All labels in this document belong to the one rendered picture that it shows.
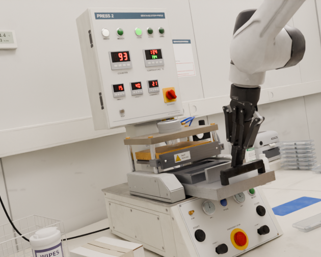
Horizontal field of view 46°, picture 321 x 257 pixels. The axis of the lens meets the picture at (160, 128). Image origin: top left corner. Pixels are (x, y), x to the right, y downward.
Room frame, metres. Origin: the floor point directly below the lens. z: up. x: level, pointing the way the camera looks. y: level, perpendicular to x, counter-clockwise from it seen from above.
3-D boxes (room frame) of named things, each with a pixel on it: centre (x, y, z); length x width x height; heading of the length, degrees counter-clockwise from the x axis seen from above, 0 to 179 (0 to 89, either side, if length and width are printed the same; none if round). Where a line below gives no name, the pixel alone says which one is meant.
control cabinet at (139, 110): (1.43, 0.06, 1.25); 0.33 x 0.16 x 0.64; 122
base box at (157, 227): (1.28, -0.05, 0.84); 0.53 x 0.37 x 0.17; 32
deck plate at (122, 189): (1.31, -0.01, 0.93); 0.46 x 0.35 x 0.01; 32
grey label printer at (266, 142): (2.21, -0.53, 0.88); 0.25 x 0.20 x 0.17; 36
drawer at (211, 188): (1.13, -0.13, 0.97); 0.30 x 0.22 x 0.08; 32
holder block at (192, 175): (1.17, -0.10, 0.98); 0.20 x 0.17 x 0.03; 122
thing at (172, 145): (1.28, -0.04, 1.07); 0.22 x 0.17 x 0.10; 122
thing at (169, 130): (1.32, -0.03, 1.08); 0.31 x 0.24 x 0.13; 122
